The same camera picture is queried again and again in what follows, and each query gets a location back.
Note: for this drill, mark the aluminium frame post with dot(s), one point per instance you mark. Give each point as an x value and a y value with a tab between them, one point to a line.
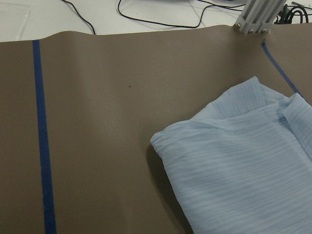
257	16

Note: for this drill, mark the light blue button shirt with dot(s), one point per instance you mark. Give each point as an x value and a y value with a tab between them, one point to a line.
243	164

